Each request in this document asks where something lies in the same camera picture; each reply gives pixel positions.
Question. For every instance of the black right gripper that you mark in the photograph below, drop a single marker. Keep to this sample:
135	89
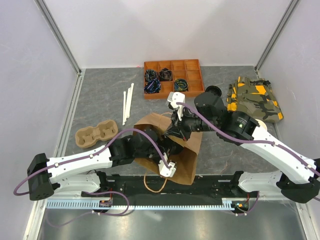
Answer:
178	129

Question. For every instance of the dark patterned cup sleeve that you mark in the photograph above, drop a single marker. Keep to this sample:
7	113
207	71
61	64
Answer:
150	75

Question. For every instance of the slotted cable duct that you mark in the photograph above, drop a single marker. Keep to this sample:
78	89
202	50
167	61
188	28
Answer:
76	204

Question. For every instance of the stack of black lids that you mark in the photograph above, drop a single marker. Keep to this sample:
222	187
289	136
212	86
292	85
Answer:
215	90

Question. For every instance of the brown black cup sleeve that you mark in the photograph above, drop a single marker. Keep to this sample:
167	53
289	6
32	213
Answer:
165	75

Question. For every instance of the camouflage cloth bag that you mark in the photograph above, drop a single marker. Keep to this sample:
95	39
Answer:
255	98

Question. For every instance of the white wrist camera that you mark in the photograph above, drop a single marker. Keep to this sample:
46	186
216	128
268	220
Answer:
173	100
168	168

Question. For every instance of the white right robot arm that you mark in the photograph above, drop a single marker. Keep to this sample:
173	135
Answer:
296	177

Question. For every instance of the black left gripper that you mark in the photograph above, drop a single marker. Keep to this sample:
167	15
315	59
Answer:
169	147

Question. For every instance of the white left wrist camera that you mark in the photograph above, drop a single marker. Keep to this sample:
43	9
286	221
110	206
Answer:
168	168

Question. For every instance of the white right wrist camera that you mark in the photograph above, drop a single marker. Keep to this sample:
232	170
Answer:
173	100

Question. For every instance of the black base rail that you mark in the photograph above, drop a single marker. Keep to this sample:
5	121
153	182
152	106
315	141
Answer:
205	190

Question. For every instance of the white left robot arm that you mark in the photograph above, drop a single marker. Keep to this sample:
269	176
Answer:
49	175

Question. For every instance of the brown paper bag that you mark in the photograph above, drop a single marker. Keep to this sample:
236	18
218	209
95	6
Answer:
186	160

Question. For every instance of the orange compartment tray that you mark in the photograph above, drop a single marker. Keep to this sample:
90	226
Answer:
188	69

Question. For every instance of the stack of paper cups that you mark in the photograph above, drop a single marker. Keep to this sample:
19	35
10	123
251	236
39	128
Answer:
262	124

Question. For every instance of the blue striped cup sleeve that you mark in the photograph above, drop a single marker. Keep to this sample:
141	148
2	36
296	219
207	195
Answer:
152	87

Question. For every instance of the cardboard cup carrier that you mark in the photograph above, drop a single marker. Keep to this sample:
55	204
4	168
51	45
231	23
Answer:
88	136

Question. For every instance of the green yellow cup sleeve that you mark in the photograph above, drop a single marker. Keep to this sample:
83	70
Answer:
180	85

